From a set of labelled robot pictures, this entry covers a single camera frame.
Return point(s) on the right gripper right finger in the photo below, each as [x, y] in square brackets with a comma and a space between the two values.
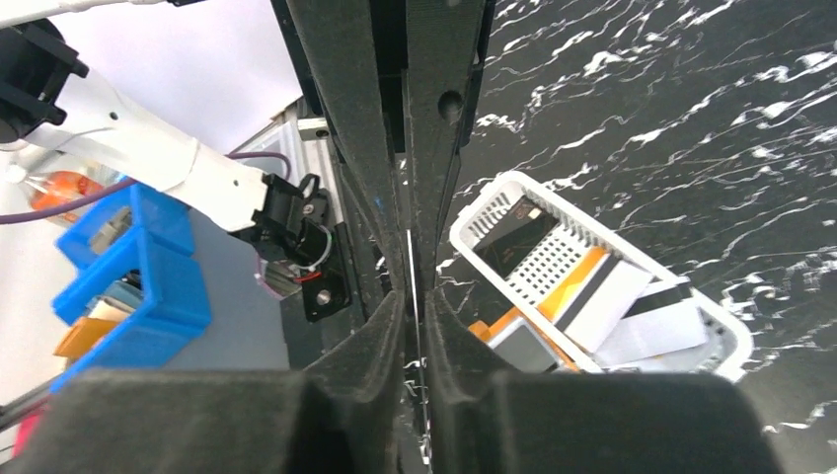
[487, 417]

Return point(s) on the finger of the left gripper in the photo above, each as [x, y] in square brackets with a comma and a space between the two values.
[441, 118]
[356, 52]

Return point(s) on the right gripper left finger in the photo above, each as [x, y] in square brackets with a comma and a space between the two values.
[338, 415]

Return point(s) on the white plastic basket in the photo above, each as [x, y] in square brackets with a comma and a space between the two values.
[729, 343]

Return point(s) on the orange leather card holder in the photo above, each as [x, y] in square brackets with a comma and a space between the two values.
[484, 332]

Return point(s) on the white patterned card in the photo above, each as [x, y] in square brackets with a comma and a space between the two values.
[425, 446]

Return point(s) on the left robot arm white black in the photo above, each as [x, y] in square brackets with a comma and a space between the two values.
[60, 104]

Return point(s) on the white striped card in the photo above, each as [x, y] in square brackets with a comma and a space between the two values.
[602, 301]
[664, 319]

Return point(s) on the black VIP card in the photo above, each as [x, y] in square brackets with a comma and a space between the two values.
[514, 237]

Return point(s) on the blue bin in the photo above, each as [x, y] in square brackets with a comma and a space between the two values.
[133, 249]

